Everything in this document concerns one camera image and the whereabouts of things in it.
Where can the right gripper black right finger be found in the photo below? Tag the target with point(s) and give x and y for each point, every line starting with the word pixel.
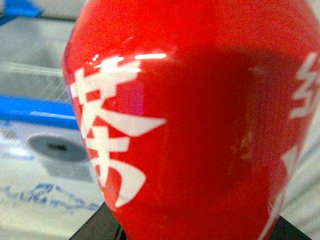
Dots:
pixel 284 230

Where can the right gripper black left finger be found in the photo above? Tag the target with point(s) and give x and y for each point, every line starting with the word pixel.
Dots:
pixel 102 225

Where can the red drink bottle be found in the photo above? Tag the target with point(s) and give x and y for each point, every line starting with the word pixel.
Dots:
pixel 194 112

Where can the white blue chest freezer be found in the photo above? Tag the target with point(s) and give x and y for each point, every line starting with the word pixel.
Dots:
pixel 48 187

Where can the white wire basket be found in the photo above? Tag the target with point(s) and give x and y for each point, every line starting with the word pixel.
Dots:
pixel 37 82

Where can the blue lid handle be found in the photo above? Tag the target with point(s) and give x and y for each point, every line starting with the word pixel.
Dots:
pixel 20 8

